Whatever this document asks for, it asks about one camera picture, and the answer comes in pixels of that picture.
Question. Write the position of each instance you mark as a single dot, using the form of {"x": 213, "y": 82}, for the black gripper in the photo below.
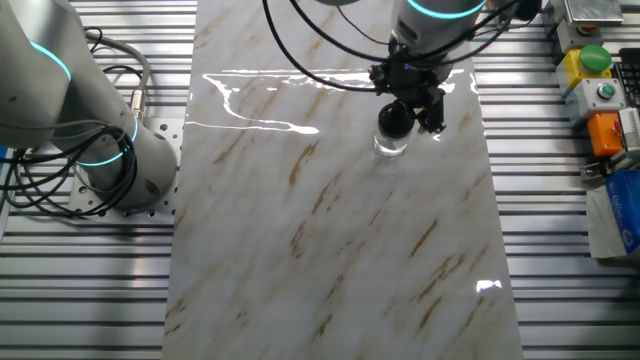
{"x": 410, "y": 80}

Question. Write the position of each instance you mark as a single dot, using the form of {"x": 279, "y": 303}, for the small clear glass jar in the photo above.
{"x": 387, "y": 149}

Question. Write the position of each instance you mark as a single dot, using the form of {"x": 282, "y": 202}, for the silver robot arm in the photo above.
{"x": 40, "y": 90}

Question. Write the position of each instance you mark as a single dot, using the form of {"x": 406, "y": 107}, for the yellow box with green button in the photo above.
{"x": 572, "y": 67}

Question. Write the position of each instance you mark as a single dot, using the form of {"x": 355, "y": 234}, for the grey box with green button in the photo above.
{"x": 585, "y": 102}

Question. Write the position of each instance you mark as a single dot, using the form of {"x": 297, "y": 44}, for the grey box with red button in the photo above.
{"x": 570, "y": 37}

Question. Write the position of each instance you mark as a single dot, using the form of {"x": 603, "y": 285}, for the white marble pattern board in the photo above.
{"x": 325, "y": 240}

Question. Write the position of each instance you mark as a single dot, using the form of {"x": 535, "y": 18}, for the black keyboard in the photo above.
{"x": 631, "y": 75}

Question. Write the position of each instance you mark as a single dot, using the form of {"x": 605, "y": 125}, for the blue and white tissue pack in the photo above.
{"x": 625, "y": 210}

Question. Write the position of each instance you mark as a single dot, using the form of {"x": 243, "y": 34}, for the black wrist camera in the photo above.
{"x": 529, "y": 9}

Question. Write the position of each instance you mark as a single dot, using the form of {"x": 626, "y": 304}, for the small metal bracket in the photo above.
{"x": 592, "y": 171}

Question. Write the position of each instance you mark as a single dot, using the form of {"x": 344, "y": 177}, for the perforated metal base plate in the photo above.
{"x": 167, "y": 132}

